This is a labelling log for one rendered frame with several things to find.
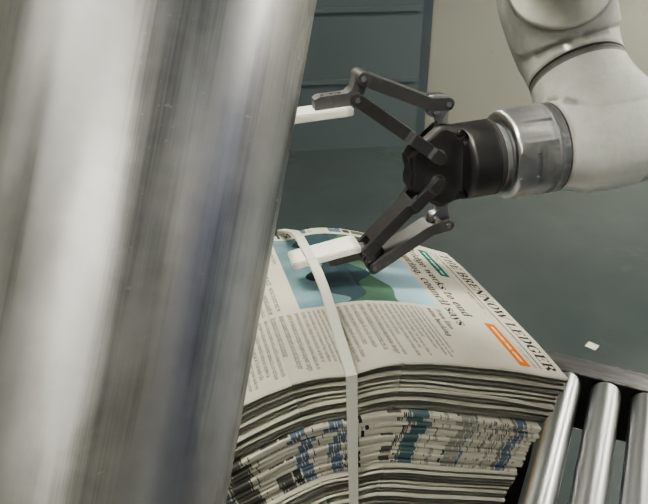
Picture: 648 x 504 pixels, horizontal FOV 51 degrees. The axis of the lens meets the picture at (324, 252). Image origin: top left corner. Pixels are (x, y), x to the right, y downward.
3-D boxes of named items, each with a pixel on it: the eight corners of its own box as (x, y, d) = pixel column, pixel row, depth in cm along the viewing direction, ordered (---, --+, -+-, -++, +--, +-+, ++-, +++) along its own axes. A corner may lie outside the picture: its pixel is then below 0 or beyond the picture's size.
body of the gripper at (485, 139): (514, 124, 62) (418, 138, 60) (510, 209, 66) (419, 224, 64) (480, 104, 68) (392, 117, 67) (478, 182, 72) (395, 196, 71)
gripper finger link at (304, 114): (354, 116, 61) (354, 107, 60) (277, 127, 59) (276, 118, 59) (346, 107, 63) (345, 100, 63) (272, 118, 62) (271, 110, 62)
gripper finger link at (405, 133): (440, 169, 64) (449, 157, 64) (350, 104, 59) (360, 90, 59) (425, 157, 68) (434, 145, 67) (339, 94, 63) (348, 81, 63)
